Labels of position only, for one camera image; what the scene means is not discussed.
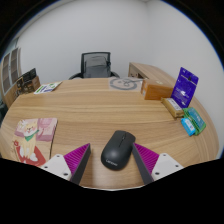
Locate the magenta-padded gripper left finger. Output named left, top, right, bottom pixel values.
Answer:
left=40, top=142, right=92, bottom=185

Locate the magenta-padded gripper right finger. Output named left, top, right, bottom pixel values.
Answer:
left=131, top=142, right=184, bottom=185

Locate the black computer mouse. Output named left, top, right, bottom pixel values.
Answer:
left=100, top=129, right=137, bottom=171

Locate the cartoon dog print mouse pad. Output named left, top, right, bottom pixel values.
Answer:
left=11, top=117, right=59, bottom=167

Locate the blue small box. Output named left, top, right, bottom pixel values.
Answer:
left=180, top=117, right=197, bottom=137

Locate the tan small box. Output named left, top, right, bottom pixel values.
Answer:
left=161, top=96, right=185, bottom=119

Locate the green small box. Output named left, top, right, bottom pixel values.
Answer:
left=182, top=107, right=207, bottom=136

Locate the brown cardboard box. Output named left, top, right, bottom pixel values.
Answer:
left=140, top=79, right=175, bottom=101

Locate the white green printed leaflet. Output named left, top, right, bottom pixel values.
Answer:
left=33, top=81, right=63, bottom=95

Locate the grey circle print sheet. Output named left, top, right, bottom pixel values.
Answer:
left=109, top=76, right=144, bottom=92

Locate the purple standing package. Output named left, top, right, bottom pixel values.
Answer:
left=170, top=66, right=200, bottom=109

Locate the brown and black carton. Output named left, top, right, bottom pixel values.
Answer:
left=23, top=75, right=41, bottom=94

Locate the dark brown narrow box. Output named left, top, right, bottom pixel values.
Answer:
left=14, top=77, right=26, bottom=96

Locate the grey mesh office chair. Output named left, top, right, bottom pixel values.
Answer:
left=68, top=51, right=120, bottom=80

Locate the flat black box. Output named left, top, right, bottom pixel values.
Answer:
left=21, top=68, right=38, bottom=83

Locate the wooden shelf unit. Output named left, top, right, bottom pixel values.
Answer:
left=0, top=47, right=23, bottom=108

